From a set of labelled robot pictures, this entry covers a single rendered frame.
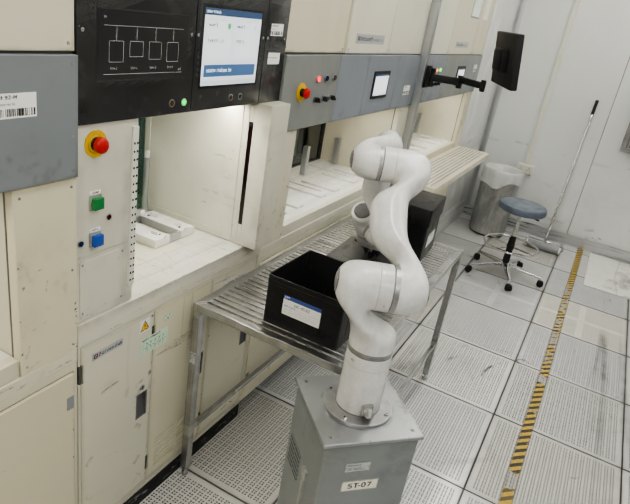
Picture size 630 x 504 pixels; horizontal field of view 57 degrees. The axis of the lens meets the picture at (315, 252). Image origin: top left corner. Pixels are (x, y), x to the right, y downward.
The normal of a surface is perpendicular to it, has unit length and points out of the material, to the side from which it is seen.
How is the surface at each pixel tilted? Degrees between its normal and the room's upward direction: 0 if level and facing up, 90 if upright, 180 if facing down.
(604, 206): 90
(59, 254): 90
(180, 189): 90
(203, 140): 90
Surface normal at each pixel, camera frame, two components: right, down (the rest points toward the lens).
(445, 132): -0.47, 0.29
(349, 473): 0.29, 0.43
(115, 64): 0.87, 0.32
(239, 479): 0.16, -0.90
